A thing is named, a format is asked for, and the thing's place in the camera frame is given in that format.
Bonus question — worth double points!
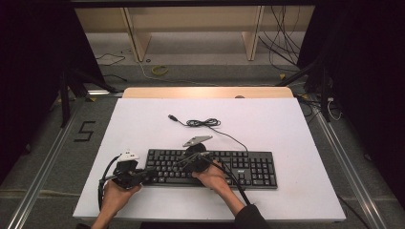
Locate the black keyboard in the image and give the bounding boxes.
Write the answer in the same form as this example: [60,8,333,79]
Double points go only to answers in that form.
[142,148,279,190]

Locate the light wooden desk frame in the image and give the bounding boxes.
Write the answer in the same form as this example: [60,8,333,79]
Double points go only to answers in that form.
[75,6,316,63]

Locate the black curtain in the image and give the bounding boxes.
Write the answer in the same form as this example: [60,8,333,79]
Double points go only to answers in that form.
[297,0,405,201]
[0,0,106,185]

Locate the hand-held gripper cable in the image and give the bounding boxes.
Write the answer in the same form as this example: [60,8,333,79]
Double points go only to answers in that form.
[176,152,252,207]
[97,155,123,211]

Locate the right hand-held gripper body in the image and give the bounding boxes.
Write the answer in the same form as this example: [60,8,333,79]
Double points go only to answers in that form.
[181,135,214,175]

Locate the left hand-held gripper cable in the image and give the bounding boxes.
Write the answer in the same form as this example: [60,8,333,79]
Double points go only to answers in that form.
[97,155,123,211]

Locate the tangled floor cables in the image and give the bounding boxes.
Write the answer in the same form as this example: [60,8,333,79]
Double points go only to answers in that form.
[294,94,343,122]

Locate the black metal stand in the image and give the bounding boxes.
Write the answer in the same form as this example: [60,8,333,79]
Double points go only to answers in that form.
[275,55,332,123]
[58,68,118,128]

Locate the aluminium floor rail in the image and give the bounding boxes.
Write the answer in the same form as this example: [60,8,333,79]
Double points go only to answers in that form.
[6,108,80,229]
[309,98,388,229]

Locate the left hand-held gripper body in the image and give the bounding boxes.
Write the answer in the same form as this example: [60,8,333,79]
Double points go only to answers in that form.
[112,151,144,189]

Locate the person's left hand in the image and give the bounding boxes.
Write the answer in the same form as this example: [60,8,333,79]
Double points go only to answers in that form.
[100,180,142,218]

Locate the white board sheet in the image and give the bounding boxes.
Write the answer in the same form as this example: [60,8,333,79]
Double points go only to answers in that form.
[72,97,347,222]

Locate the bundle of black cables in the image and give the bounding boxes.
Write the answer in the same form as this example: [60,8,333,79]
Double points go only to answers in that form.
[257,5,304,73]

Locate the black keyboard cable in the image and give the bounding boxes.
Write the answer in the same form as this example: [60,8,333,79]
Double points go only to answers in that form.
[167,114,249,153]

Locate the looped black floor cable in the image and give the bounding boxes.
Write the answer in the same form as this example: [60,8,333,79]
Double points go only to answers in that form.
[95,52,127,67]

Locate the right hand-held gripper cable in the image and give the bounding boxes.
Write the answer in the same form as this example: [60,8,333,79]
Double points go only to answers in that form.
[176,152,252,207]

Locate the person's right hand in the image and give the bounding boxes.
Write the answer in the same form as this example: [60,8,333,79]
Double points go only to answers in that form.
[191,160,231,193]

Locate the yellow tape roll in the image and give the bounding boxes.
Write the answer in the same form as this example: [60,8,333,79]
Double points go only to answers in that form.
[151,65,169,76]

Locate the short silver metal bar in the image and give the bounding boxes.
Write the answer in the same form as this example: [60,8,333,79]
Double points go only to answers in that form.
[87,90,123,96]

